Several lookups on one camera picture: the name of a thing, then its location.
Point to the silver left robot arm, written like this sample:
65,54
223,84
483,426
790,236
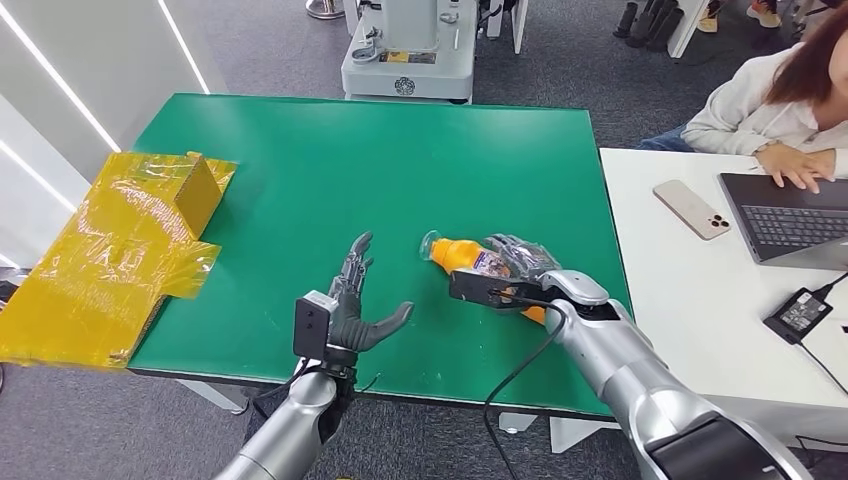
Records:
291,424

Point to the slanted white table leg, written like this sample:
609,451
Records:
215,396

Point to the small white table foot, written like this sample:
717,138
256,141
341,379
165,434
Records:
517,422

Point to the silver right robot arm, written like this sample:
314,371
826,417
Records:
636,371

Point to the white furniture panel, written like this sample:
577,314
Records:
686,26

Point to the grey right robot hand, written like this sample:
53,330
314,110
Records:
526,258

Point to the black power adapter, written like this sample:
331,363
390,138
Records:
798,316

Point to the yellow taped cardboard box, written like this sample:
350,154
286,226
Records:
106,265

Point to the round metal stand base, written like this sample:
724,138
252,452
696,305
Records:
324,8

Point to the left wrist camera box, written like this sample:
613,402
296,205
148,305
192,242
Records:
311,328

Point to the pale grey machine base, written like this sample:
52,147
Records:
411,66

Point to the person's hand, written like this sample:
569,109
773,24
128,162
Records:
795,164

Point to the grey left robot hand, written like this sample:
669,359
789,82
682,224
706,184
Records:
351,324

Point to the person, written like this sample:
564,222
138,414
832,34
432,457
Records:
742,112

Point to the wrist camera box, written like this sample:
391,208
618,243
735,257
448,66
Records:
311,328
477,288

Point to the white stand legs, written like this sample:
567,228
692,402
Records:
518,23

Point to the beige shoe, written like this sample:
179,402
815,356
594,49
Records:
709,18

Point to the dark grey laptop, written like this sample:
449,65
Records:
788,222

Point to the beige smartphone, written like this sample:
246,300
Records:
689,208

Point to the white and orange shoe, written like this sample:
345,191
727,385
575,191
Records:
765,13

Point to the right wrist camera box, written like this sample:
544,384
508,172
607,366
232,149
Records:
477,288

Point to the wide white table leg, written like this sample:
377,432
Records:
573,436

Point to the orange plastic bottle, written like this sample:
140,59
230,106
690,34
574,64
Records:
457,255

